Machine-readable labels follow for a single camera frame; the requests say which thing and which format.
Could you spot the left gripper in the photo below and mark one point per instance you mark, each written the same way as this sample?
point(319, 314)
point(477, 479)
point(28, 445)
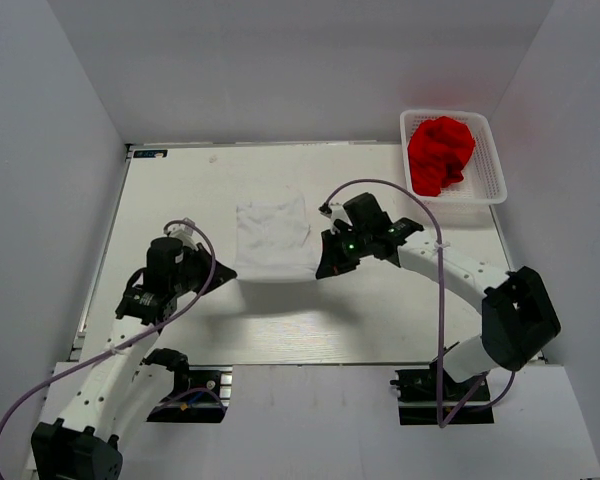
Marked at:
point(205, 259)

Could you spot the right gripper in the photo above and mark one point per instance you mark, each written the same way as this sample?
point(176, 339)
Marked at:
point(333, 263)

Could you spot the white t shirt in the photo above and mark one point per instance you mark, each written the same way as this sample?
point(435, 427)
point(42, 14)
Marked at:
point(273, 242)

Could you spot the red t shirt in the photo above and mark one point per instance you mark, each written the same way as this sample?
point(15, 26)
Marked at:
point(438, 152)

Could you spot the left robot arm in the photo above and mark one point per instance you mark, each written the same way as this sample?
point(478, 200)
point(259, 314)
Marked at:
point(121, 390)

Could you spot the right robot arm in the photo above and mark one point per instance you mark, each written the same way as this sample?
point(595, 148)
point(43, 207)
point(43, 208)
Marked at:
point(518, 318)

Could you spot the blue label sticker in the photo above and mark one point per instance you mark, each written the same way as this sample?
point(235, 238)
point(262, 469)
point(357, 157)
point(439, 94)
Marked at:
point(152, 153)

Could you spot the white plastic basket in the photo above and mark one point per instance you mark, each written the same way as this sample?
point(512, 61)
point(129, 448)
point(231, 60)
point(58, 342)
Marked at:
point(483, 183)

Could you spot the dark blue object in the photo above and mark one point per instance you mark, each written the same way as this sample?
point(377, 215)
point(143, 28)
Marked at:
point(106, 475)

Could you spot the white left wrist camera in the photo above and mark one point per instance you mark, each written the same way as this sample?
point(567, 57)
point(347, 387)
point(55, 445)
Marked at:
point(182, 232)

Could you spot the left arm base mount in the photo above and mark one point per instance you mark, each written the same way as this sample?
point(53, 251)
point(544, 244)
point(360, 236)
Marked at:
point(201, 395)

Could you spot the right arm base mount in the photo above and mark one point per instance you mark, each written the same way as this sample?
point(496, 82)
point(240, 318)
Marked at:
point(416, 389)

